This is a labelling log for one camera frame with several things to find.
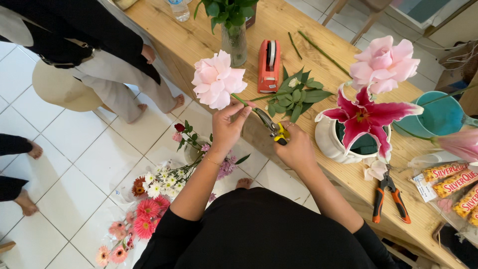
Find person's left hand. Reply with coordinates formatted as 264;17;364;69
211;99;257;154

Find person's right hand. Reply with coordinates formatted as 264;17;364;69
274;120;318;173

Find yellow handled pruning shears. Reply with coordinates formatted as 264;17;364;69
254;108;291;146

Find pale pink rose with stem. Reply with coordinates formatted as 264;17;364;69
191;50;258;113

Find green leafy branch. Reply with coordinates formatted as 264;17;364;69
249;66;335;123

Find white ceramic vase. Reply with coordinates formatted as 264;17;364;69
315;111;392;165

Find red tape dispenser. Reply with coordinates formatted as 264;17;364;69
257;40;281;94

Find magenta white lily flower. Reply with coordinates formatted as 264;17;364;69
315;84;425;164

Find dark green floral foam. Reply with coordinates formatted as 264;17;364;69
335;120;380;156

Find long bare green stem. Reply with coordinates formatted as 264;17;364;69
298;31;352;77

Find short bare green stem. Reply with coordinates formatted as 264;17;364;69
288;32;303;61

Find floor vase with mixed flowers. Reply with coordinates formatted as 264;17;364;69
171;120;251;182

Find loose pale pink petals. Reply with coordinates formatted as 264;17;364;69
363;157;389;182

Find clear ribbed glass vase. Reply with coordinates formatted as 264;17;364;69
221;22;248;68

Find person's black garment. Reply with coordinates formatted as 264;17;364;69
132;187;402;269

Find large pink rose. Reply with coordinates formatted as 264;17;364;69
349;35;421;95

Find small brown box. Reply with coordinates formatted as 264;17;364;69
244;4;258;30

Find bunch of white chrysanthemums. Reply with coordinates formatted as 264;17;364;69
142;160;195;199

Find green leafy plant stems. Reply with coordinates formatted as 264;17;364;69
193;0;259;35

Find wooden chair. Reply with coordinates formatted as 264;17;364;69
321;0;393;46

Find clear plastic bag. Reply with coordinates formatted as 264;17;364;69
409;151;478;244

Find white paper label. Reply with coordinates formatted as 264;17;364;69
412;173;438;203

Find teal plastic bucket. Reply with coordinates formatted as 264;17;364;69
392;91;478;139

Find orange gerbera flower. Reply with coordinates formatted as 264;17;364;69
131;176;147;198

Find clear plastic water bottle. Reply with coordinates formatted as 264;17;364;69
167;0;190;22

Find thin green flower stem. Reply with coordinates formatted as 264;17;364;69
420;85;478;107

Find bunch of pink gerberas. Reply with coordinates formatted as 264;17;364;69
95;194;172;268

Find pale pink lily bloom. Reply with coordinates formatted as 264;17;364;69
392;123;478;163

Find beige brimmed hat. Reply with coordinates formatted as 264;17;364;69
32;59;106;113

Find thin gold bracelet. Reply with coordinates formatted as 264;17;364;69
203;154;223;167

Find orange black handled cutters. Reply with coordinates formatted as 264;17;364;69
372;164;412;225

